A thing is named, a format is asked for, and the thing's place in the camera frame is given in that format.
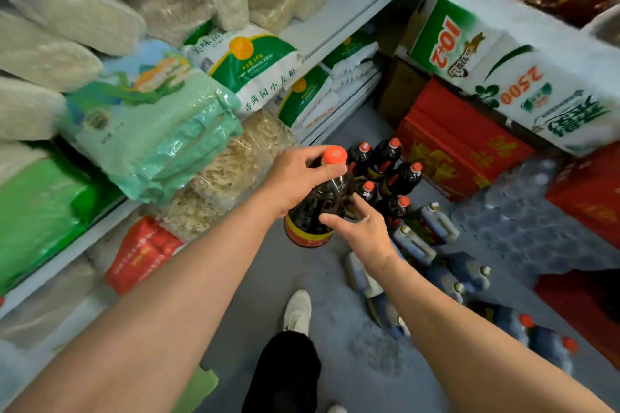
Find person's left hand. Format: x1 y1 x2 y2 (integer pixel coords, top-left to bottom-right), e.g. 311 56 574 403
261 145 348 218

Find person's right hand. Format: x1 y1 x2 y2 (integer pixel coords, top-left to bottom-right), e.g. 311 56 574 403
319 192 399 279

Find dark sauce bottle yellow label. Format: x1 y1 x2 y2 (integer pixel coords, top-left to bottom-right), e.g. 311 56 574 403
283 145 357 249

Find person's left forearm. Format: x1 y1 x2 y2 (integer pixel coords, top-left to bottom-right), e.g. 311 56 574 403
0 192 284 413

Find person's right forearm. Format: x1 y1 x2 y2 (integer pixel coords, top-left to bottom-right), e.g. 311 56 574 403
375 255 617 413

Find dark sauce bottle orange cap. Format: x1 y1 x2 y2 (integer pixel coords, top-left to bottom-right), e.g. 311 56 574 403
372 137 403 174
356 180 379 205
347 142 373 177
382 161 424 197
380 195 412 228

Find stack of flat flour bags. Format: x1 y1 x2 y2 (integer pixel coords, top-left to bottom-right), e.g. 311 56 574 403
277 29 383 134

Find group of white-capped dark jugs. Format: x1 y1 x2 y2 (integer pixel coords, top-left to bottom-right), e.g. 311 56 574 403
345 202 493 340

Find person's white shoe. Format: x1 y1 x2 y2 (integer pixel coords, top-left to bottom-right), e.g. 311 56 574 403
283 289 313 337

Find clear bags of dried shreds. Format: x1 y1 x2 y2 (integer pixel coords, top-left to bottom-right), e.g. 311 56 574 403
157 109 300 241

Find brown cardboard box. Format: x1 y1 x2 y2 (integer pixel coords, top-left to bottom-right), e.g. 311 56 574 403
375 5 433 129

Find red gold-printed carton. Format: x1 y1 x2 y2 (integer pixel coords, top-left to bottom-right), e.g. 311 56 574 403
394 79 536 203

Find green and white flour bag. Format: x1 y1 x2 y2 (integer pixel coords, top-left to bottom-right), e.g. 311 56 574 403
183 23 305 116

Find person's black trouser leg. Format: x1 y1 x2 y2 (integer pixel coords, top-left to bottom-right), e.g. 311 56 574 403
241 330 323 413

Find white metal shelf unit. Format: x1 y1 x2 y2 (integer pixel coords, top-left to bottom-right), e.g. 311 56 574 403
0 0 418 360

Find stack of teal grain packets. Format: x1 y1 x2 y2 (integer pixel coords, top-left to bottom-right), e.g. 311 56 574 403
60 39 244 207

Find shrink-wrapped water bottle pack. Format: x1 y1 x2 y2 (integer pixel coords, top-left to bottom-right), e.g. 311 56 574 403
449 155 620 285

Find red plastic packet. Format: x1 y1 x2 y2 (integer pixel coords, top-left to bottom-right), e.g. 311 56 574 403
105 216 186 296

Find plastic-wrapped orange-capped bottle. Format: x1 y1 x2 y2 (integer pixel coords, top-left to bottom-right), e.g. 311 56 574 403
528 327 579 376
477 304 536 347

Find large white green-printed sack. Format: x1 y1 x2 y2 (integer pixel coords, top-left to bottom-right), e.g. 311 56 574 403
409 0 620 158

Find plain red carton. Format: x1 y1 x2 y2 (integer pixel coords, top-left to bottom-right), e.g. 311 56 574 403
546 143 620 250

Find dark red carton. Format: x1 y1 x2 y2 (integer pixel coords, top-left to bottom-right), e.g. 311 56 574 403
534 270 620 371

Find bright green sack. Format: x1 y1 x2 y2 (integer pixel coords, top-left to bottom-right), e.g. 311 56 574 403
0 149 124 295

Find clear plastic bags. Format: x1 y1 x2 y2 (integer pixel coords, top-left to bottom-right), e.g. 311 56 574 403
0 255 114 408

